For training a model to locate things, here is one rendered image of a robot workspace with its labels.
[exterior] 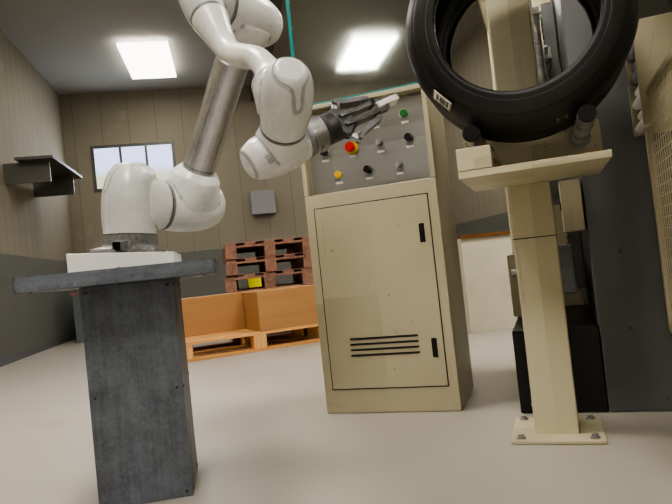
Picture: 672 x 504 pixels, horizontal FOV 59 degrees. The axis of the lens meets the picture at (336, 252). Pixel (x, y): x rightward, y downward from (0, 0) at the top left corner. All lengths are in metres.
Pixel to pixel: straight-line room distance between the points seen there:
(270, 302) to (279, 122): 3.66
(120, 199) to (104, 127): 8.07
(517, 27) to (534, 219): 0.60
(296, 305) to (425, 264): 2.70
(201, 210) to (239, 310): 3.37
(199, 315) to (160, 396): 3.41
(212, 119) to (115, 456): 0.99
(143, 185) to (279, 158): 0.62
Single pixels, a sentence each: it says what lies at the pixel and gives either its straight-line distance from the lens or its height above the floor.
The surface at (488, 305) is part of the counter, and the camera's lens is 4.63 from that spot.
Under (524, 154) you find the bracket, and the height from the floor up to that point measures 0.88.
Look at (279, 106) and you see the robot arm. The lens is 1.21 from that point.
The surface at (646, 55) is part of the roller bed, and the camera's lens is 1.96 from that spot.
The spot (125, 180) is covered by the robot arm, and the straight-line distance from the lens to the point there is 1.82.
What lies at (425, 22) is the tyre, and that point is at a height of 1.20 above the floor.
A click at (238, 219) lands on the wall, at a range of 9.45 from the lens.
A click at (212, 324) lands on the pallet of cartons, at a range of 5.18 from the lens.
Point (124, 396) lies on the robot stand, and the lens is 1.77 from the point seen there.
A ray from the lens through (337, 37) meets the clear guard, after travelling 2.58.
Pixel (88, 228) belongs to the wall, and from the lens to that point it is 9.66.
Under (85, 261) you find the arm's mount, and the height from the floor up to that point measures 0.68.
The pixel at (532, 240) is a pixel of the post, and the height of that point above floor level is 0.61.
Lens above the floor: 0.59
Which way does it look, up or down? 2 degrees up
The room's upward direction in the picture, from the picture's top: 6 degrees counter-clockwise
